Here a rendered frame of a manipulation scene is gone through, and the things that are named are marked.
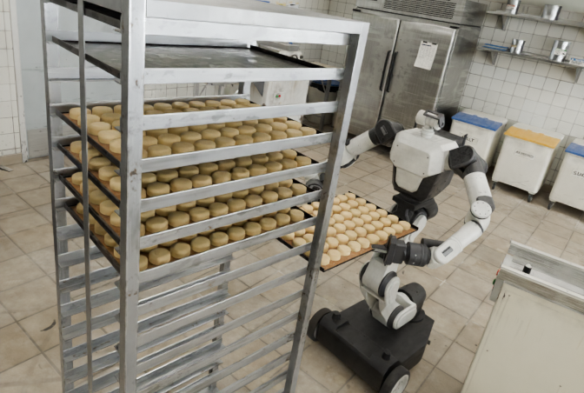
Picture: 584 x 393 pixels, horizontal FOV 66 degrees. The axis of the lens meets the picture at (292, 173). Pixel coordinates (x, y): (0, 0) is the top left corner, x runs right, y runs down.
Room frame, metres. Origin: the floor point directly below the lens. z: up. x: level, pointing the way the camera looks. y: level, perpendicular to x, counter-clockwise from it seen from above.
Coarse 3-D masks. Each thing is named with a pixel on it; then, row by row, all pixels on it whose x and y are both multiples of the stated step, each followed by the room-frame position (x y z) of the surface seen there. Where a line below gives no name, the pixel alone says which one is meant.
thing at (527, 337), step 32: (512, 288) 1.69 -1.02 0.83; (576, 288) 1.75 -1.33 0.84; (512, 320) 1.66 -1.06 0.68; (544, 320) 1.61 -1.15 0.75; (576, 320) 1.56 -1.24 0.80; (480, 352) 1.70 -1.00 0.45; (512, 352) 1.64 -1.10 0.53; (544, 352) 1.59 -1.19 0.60; (576, 352) 1.54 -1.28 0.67; (480, 384) 1.67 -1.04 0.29; (512, 384) 1.62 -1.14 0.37; (544, 384) 1.56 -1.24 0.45; (576, 384) 1.51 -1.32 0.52
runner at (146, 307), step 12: (288, 252) 1.16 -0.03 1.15; (300, 252) 1.20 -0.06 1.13; (252, 264) 1.07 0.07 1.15; (264, 264) 1.10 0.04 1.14; (216, 276) 0.98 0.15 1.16; (228, 276) 1.01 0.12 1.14; (240, 276) 1.04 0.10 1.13; (192, 288) 0.93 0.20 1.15; (204, 288) 0.96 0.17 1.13; (156, 300) 0.86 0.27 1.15; (168, 300) 0.88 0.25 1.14; (144, 312) 0.84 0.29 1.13
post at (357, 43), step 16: (352, 48) 1.23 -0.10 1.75; (352, 64) 1.22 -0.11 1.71; (352, 80) 1.22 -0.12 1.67; (352, 96) 1.23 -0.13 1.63; (336, 112) 1.23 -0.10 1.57; (336, 128) 1.23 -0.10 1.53; (336, 144) 1.22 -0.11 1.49; (336, 160) 1.22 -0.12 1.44; (336, 176) 1.23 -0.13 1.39; (320, 208) 1.23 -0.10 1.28; (320, 224) 1.22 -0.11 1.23; (320, 240) 1.22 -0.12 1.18; (320, 256) 1.23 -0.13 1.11; (304, 288) 1.23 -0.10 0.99; (304, 304) 1.22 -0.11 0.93; (304, 320) 1.22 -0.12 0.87; (304, 336) 1.23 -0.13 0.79; (288, 368) 1.23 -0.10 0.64; (288, 384) 1.22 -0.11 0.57
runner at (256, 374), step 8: (288, 352) 1.26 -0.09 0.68; (280, 360) 1.20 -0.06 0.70; (288, 360) 1.23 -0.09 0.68; (264, 368) 1.15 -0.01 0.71; (272, 368) 1.18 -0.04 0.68; (248, 376) 1.10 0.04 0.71; (256, 376) 1.13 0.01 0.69; (232, 384) 1.09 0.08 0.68; (240, 384) 1.08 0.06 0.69; (216, 392) 1.05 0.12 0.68; (224, 392) 1.04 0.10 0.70; (232, 392) 1.06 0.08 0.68
